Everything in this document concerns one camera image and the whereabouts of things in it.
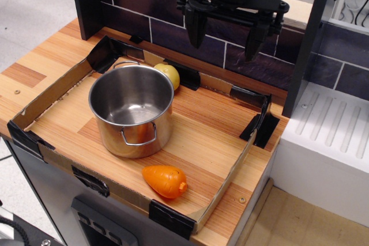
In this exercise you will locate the cardboard fence with black tape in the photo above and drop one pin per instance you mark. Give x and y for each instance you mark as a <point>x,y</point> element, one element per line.
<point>46,92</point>

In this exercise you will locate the white toy sink drainboard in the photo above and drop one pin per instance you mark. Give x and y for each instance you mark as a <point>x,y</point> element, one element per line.
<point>322,156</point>

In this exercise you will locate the dark grey vertical post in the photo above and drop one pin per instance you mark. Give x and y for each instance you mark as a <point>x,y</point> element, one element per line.
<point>320,14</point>

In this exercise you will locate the orange plastic toy carrot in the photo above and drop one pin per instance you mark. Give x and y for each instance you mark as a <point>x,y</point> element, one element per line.
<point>168,181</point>

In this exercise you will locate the stainless steel pot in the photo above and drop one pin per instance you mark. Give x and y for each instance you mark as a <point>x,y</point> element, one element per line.
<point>132,104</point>

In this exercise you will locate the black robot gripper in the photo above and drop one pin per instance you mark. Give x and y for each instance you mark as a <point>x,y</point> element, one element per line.
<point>265,17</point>

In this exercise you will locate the yellow plastic toy lemon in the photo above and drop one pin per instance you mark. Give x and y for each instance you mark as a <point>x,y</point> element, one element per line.
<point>171,72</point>

